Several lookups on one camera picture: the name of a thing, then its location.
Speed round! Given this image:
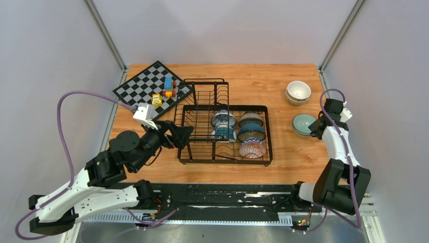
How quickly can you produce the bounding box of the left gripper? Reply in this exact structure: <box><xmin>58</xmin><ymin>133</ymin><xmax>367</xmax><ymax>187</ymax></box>
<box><xmin>133</xmin><ymin>119</ymin><xmax>195</xmax><ymax>172</ymax></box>

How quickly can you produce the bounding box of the white green striped bowl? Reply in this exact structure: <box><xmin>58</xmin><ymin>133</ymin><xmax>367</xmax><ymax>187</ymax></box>
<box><xmin>292</xmin><ymin>114</ymin><xmax>316</xmax><ymax>133</ymax></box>

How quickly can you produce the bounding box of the cream white bowl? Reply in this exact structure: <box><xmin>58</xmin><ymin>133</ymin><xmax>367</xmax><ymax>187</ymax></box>
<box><xmin>285</xmin><ymin>80</ymin><xmax>312</xmax><ymax>106</ymax></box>

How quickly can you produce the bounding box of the black wire dish rack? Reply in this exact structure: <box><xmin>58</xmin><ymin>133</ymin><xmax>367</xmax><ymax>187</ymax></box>
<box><xmin>174</xmin><ymin>78</ymin><xmax>273</xmax><ymax>167</ymax></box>

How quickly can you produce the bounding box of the dark blue bowl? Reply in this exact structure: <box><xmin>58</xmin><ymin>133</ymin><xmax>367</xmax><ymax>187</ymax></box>
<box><xmin>237</xmin><ymin>121</ymin><xmax>266</xmax><ymax>142</ymax></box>

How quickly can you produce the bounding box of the light green celadon bowl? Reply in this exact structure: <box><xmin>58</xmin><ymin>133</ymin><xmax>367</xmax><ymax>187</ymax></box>
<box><xmin>293</xmin><ymin>130</ymin><xmax>312</xmax><ymax>138</ymax></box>

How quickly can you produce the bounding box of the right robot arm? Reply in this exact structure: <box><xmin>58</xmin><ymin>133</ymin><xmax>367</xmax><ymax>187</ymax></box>
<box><xmin>289</xmin><ymin>99</ymin><xmax>371</xmax><ymax>215</ymax></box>

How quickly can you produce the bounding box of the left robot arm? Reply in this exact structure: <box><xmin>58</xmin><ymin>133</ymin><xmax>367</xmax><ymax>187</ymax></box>
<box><xmin>29</xmin><ymin>120</ymin><xmax>194</xmax><ymax>235</ymax></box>

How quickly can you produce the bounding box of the yellow toy block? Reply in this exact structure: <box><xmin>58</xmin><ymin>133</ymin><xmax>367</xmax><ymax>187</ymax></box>
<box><xmin>151</xmin><ymin>94</ymin><xmax>163</xmax><ymax>107</ymax></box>

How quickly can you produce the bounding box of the teal glazed bowl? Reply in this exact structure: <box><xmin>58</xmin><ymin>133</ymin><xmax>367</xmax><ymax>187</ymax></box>
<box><xmin>210</xmin><ymin>125</ymin><xmax>237</xmax><ymax>143</ymax></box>

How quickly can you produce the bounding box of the blue toy block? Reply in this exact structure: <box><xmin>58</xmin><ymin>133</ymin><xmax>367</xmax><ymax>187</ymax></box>
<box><xmin>162</xmin><ymin>77</ymin><xmax>177</xmax><ymax>98</ymax></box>

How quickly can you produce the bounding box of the blue floral white bowl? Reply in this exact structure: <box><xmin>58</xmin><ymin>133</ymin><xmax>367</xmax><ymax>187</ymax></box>
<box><xmin>210</xmin><ymin>109</ymin><xmax>237</xmax><ymax>128</ymax></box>

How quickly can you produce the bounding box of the checkered board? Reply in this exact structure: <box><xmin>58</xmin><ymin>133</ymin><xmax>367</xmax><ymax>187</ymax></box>
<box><xmin>113</xmin><ymin>61</ymin><xmax>193</xmax><ymax>120</ymax></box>

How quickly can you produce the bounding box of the brown patterned bowl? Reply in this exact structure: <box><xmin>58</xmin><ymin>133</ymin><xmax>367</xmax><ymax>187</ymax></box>
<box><xmin>238</xmin><ymin>111</ymin><xmax>264</xmax><ymax>127</ymax></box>

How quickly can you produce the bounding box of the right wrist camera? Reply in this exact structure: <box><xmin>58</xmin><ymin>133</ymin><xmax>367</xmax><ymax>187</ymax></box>
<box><xmin>340</xmin><ymin>107</ymin><xmax>353</xmax><ymax>123</ymax></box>

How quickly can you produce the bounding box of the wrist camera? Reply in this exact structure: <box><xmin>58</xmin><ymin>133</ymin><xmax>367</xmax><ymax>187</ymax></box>
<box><xmin>133</xmin><ymin>103</ymin><xmax>159</xmax><ymax>130</ymax></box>
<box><xmin>340</xmin><ymin>107</ymin><xmax>353</xmax><ymax>123</ymax></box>

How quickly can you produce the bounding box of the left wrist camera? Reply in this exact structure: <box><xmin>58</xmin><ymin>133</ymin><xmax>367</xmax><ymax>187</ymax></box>
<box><xmin>133</xmin><ymin>103</ymin><xmax>159</xmax><ymax>130</ymax></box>

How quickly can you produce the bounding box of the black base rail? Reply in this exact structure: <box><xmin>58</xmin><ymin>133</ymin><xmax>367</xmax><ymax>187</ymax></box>
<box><xmin>70</xmin><ymin>182</ymin><xmax>376</xmax><ymax>226</ymax></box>

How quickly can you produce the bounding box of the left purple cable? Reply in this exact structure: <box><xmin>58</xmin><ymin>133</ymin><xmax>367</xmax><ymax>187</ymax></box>
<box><xmin>14</xmin><ymin>90</ymin><xmax>137</xmax><ymax>241</ymax></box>

